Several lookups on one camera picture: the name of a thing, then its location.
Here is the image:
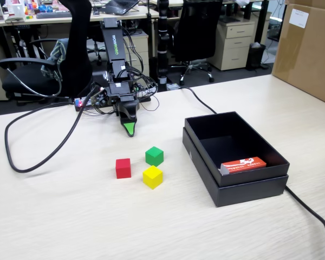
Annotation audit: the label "black legged office desk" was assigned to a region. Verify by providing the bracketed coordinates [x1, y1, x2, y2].
[140, 0, 271, 46]

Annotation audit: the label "blue toy balls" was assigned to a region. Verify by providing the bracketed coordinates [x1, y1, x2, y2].
[37, 3, 54, 13]

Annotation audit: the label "black open box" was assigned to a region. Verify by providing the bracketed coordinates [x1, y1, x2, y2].
[181, 127, 289, 208]

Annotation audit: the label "black pole with white bands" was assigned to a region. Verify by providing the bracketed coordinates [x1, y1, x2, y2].
[156, 0, 170, 92]

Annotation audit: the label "thick black camera cable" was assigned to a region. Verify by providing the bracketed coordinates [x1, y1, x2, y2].
[4, 88, 101, 174]

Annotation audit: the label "yellow wooden cube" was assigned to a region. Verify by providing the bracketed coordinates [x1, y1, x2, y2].
[142, 165, 164, 190]

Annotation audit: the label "beige drawer cabinet with lock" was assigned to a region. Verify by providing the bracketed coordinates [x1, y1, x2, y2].
[207, 20, 257, 72]

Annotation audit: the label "red wooden cube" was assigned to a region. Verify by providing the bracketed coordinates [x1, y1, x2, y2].
[115, 158, 132, 179]

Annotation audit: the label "striped cloth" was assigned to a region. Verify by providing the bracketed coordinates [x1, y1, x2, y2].
[40, 37, 70, 82]

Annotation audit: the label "black trash bin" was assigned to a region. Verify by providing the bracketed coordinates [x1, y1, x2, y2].
[245, 42, 267, 71]

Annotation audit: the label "controller board with red LED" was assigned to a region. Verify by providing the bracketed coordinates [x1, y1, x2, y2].
[74, 96, 98, 112]

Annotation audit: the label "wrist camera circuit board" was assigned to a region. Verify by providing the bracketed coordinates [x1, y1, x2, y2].
[90, 87, 109, 108]

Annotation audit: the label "black office chair with armrests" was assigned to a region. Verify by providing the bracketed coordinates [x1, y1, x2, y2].
[0, 0, 94, 106]

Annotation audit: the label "black mesh office chair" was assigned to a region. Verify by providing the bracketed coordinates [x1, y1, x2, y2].
[169, 0, 224, 86]

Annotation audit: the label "white office desk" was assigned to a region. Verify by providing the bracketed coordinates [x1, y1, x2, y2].
[0, 4, 160, 63]

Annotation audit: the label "motor driver circuit board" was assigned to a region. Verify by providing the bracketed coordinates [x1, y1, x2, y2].
[134, 82, 158, 102]

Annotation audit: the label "black keyboard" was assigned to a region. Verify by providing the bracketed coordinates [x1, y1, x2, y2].
[36, 11, 73, 20]

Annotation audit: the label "large brown cardboard box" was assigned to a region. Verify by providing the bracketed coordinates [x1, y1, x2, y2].
[271, 0, 325, 108]

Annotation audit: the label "black laptop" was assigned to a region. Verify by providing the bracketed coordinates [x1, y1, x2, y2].
[101, 0, 140, 16]

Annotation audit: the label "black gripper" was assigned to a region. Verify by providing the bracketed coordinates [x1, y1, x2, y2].
[107, 82, 140, 138]

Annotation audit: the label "orange matchbox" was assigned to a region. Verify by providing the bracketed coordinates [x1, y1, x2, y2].
[219, 156, 268, 177]

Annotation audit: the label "black cardboard box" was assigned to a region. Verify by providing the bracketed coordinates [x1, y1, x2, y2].
[184, 110, 290, 188]

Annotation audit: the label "thick black table cable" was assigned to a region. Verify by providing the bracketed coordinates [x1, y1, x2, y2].
[178, 86, 325, 260]

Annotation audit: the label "green wooden cube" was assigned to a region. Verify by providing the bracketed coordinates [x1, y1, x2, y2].
[145, 146, 165, 167]

